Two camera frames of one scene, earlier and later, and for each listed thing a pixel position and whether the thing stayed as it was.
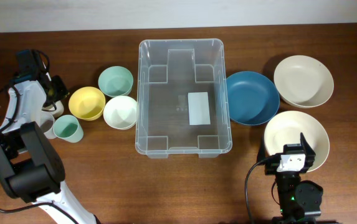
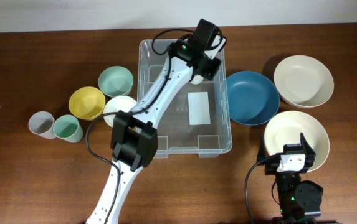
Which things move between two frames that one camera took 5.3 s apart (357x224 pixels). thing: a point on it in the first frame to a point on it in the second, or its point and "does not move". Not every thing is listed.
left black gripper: x=65 y=91 to x=212 y=73
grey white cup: x=46 y=123 does not move
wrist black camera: x=29 y=65 to x=204 y=36
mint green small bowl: x=115 y=81 does not move
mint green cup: x=68 y=127 does not move
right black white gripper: x=309 y=157 does not move
